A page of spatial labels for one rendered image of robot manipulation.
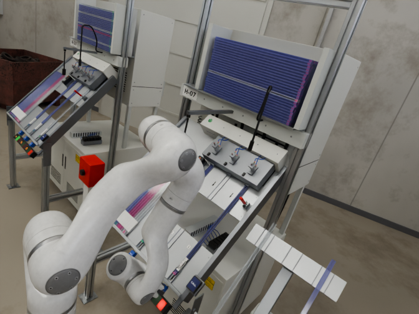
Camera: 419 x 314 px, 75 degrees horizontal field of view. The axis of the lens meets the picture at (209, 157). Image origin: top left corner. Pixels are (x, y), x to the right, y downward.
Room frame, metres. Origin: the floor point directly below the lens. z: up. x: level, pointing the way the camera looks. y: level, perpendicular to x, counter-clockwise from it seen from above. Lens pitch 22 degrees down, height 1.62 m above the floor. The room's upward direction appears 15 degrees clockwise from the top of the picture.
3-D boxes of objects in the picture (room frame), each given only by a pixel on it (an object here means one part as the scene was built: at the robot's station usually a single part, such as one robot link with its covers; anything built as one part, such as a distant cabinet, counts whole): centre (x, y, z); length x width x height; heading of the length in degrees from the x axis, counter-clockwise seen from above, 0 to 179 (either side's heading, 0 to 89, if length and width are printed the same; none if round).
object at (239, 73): (1.35, -0.12, 1.52); 0.51 x 0.13 x 0.27; 54
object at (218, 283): (1.48, -0.14, 0.31); 0.70 x 0.65 x 0.62; 54
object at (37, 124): (2.19, 1.12, 0.66); 1.01 x 0.73 x 1.31; 144
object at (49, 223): (0.54, 0.34, 1.00); 0.19 x 0.12 x 0.24; 42
